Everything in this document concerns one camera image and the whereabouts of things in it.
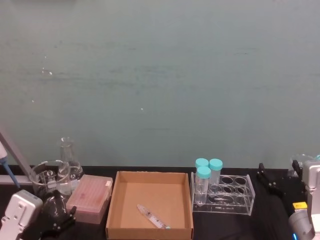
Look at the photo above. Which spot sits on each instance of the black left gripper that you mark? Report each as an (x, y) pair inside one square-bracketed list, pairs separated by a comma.
[(48, 233)]

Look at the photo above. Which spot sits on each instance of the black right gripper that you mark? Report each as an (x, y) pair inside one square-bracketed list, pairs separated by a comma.
[(295, 195)]

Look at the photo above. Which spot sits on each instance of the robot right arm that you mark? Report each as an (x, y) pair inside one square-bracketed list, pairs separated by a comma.
[(310, 190)]

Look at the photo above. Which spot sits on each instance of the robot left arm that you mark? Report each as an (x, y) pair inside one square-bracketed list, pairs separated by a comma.
[(21, 210)]

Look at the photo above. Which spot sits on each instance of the pink pipette tip box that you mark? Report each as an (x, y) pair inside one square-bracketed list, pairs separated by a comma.
[(90, 197)]

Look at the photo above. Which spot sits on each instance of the clear glass beaker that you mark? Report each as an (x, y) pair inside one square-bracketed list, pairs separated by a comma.
[(47, 180)]

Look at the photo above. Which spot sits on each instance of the clear glass conical flask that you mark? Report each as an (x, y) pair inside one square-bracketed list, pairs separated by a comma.
[(68, 160)]

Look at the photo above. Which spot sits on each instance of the clear acrylic tube rack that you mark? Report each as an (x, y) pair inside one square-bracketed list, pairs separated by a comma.
[(232, 197)]

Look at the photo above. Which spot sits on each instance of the grey metal stand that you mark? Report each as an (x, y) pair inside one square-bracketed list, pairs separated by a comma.
[(17, 180)]

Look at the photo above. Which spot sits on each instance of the clear tube with teal cap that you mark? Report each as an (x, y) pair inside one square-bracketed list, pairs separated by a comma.
[(203, 185), (202, 162), (216, 175)]

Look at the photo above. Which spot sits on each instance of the white and blue pipette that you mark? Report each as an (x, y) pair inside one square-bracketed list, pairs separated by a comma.
[(7, 170)]

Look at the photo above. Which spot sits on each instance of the black table cloth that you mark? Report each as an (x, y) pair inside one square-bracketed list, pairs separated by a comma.
[(230, 225)]

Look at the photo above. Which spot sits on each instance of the clear tube with printed marks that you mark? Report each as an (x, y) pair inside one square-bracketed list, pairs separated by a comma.
[(150, 215)]

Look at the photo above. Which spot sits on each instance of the shallow brown cardboard tray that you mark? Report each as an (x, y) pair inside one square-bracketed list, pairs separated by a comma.
[(155, 192)]

